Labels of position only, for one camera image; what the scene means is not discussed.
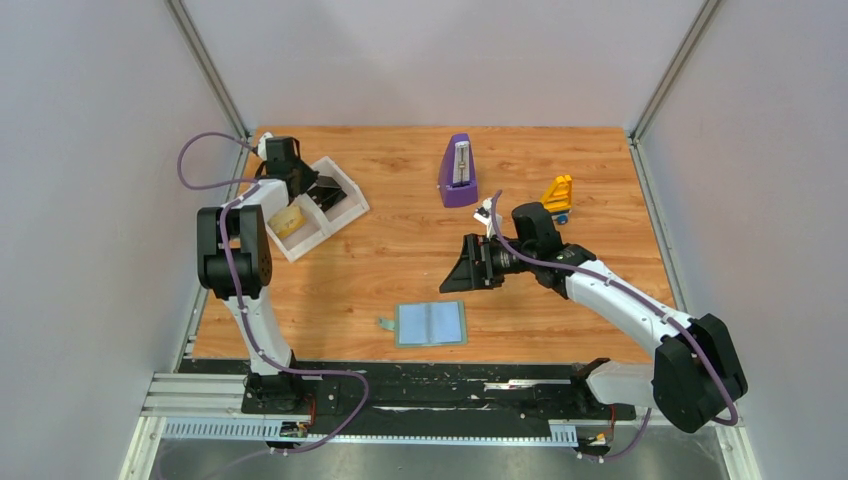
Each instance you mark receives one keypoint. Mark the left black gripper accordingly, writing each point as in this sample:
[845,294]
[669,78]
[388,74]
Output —
[308,180]

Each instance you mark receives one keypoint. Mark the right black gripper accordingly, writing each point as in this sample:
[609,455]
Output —
[461,278]

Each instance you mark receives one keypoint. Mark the green card holder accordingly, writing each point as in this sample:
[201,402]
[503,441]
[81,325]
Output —
[427,324]

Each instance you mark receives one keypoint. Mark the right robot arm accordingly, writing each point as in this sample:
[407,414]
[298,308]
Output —
[694,376]

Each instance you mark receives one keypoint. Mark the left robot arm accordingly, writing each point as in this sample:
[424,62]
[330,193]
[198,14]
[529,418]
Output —
[235,264]

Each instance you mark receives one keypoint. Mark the gold card in tray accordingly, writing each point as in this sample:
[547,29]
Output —
[286,221]

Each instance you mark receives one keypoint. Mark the white two-compartment tray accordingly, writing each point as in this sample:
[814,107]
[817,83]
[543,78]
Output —
[318,225]

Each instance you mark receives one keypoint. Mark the purple metronome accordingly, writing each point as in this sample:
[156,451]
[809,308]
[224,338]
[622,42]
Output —
[457,183]

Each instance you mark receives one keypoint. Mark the yellow toy car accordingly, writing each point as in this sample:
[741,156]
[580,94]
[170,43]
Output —
[558,199]

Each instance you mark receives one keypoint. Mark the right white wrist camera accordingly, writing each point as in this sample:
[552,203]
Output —
[485,215]

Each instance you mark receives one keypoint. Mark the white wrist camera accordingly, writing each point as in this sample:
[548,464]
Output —
[485,215]
[261,147]

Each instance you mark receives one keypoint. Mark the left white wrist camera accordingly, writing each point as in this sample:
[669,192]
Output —
[261,147]

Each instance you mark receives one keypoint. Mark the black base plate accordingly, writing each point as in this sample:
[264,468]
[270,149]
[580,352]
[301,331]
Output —
[550,391]

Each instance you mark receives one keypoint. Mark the aluminium slotted rail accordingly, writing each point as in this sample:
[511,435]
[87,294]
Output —
[209,406]

